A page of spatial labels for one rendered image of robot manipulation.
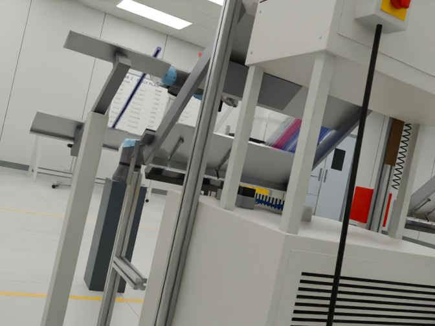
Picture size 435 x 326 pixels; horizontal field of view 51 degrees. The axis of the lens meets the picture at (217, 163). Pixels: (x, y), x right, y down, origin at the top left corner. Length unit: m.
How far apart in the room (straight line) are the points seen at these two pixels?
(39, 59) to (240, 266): 7.54
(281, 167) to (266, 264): 1.04
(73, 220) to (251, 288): 0.77
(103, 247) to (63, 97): 6.20
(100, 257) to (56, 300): 0.75
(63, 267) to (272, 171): 0.93
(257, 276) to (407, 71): 0.57
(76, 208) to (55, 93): 6.84
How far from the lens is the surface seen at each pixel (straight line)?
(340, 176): 11.32
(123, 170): 2.36
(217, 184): 1.94
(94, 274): 2.39
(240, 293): 1.06
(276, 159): 1.93
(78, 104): 8.44
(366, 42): 1.05
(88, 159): 1.58
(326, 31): 1.00
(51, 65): 8.41
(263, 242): 1.00
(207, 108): 1.28
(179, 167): 1.81
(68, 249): 1.62
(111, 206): 2.33
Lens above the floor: 0.72
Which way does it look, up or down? 1 degrees up
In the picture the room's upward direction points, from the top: 12 degrees clockwise
